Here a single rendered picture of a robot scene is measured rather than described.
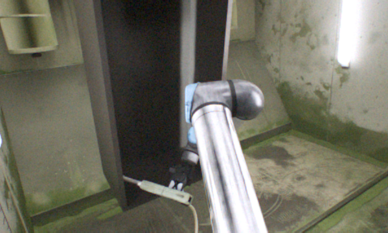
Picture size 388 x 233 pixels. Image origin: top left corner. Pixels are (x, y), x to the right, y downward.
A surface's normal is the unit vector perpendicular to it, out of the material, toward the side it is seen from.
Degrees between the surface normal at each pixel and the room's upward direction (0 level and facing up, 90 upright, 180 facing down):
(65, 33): 90
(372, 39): 90
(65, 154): 57
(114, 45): 102
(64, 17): 90
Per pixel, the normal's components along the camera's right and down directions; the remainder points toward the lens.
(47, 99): 0.39, -0.29
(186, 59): 0.54, 0.43
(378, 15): -0.85, 0.25
